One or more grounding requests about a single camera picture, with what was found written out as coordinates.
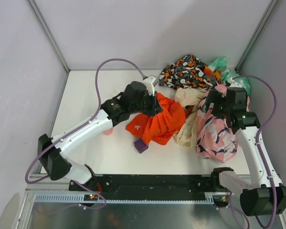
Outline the pink patterned cloth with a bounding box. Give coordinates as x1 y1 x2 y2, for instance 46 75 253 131
196 92 238 163

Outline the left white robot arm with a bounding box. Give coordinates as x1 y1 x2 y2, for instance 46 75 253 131
38 77 163 185

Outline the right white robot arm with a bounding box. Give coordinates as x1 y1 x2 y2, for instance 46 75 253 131
202 87 286 216

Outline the orange plaid cloth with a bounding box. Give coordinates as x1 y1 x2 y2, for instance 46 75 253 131
204 65 222 84

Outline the black orange patterned cloth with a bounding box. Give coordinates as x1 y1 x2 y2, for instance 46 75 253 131
159 54 218 90

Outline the green white cloth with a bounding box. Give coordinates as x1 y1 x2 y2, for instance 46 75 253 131
207 56 251 95

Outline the cream beige cloth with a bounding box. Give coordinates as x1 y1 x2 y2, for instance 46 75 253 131
173 88 207 147

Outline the purple cube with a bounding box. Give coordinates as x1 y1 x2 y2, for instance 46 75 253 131
133 138 149 154

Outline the pink cup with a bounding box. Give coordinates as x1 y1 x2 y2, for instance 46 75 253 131
103 128 113 135

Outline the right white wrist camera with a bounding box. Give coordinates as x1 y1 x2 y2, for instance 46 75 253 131
225 78 242 88

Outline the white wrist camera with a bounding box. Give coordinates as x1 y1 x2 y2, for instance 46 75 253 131
142 76 159 96
225 78 242 88

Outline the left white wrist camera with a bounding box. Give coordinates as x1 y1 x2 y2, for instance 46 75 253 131
142 76 159 96

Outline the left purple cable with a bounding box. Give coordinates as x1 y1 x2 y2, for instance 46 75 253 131
25 58 146 184

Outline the purple cable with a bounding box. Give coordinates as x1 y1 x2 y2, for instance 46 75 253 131
232 75 277 227
25 58 146 184

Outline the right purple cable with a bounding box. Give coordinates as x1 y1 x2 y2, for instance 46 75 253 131
232 75 277 227

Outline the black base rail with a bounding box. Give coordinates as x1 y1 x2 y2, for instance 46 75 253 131
69 173 229 203

